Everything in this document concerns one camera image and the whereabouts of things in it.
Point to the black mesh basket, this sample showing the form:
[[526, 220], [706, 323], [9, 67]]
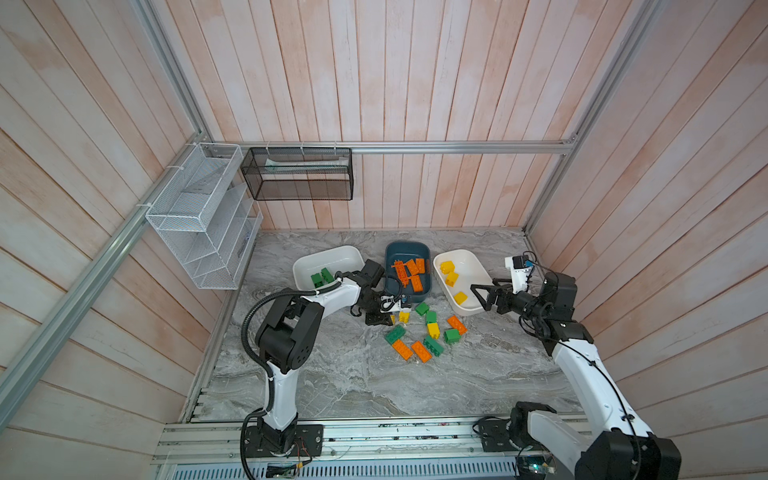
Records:
[[299, 173]]

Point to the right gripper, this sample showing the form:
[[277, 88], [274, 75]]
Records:
[[504, 294]]

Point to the dark teal bin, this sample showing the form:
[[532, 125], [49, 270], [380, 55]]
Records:
[[404, 251]]

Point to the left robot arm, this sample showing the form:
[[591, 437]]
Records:
[[280, 331]]

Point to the long orange lego plate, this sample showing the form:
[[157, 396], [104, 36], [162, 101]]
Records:
[[401, 273]]

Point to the white bin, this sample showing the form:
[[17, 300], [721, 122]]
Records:
[[343, 258], [470, 271]]

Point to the dark green lego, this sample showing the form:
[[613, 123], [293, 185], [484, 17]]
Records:
[[395, 334]]

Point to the aluminium front rail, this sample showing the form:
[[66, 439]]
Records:
[[341, 439]]

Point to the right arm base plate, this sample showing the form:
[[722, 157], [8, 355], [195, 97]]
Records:
[[500, 434]]

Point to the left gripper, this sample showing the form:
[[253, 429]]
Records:
[[380, 318]]

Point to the yellow lego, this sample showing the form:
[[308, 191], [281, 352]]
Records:
[[451, 278]]

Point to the left white bin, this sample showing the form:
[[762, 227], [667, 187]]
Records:
[[343, 258]]

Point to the right white bin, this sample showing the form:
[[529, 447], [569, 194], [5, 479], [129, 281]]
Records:
[[470, 271]]

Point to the white wire shelf rack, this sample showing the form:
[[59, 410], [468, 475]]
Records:
[[205, 220]]

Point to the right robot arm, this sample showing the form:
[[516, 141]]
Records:
[[622, 445]]

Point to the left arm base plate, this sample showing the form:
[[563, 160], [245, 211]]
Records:
[[262, 441]]

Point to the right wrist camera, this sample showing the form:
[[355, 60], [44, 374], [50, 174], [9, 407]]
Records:
[[521, 269]]

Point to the green long lego brick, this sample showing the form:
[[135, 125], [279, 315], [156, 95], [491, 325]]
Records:
[[433, 346]]

